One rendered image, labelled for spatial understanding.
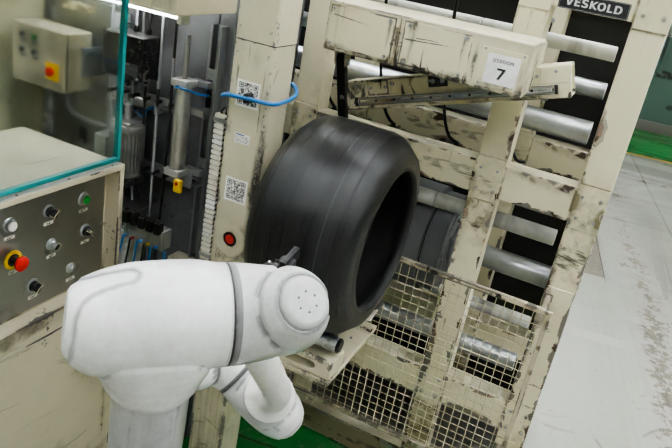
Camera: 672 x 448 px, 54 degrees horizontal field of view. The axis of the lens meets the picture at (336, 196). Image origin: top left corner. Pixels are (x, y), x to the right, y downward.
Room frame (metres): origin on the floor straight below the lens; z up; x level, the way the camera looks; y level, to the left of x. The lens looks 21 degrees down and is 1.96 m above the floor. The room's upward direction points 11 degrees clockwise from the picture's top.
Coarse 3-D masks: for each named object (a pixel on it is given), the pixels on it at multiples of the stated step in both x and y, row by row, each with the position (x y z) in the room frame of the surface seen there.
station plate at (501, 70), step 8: (488, 56) 1.83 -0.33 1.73; (496, 56) 1.82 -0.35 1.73; (504, 56) 1.81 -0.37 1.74; (488, 64) 1.83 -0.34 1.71; (496, 64) 1.82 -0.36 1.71; (504, 64) 1.81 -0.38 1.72; (512, 64) 1.81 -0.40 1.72; (520, 64) 1.80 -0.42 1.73; (488, 72) 1.83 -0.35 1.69; (496, 72) 1.82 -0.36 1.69; (504, 72) 1.81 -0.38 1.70; (512, 72) 1.80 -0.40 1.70; (488, 80) 1.82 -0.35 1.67; (496, 80) 1.82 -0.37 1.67; (504, 80) 1.81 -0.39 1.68; (512, 80) 1.80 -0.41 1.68; (512, 88) 1.80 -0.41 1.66
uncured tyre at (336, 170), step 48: (288, 144) 1.66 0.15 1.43; (336, 144) 1.65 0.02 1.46; (384, 144) 1.67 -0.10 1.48; (288, 192) 1.55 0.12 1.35; (336, 192) 1.52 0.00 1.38; (384, 192) 1.60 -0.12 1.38; (288, 240) 1.50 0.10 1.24; (336, 240) 1.47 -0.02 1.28; (384, 240) 1.97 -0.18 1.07; (336, 288) 1.47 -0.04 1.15; (384, 288) 1.79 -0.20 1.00
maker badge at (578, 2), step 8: (560, 0) 2.08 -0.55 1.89; (568, 0) 2.07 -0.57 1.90; (576, 0) 2.07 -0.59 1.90; (584, 0) 2.06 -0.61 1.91; (592, 0) 2.05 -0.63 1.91; (600, 0) 2.04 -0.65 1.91; (608, 0) 2.03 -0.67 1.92; (568, 8) 2.07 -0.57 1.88; (576, 8) 2.06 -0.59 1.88; (584, 8) 2.06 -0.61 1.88; (592, 8) 2.05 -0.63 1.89; (600, 8) 2.04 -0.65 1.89; (608, 8) 2.03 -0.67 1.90; (616, 8) 2.02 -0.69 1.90; (624, 8) 2.02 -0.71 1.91; (608, 16) 2.03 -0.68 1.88; (616, 16) 2.02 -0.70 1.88; (624, 16) 2.01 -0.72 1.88
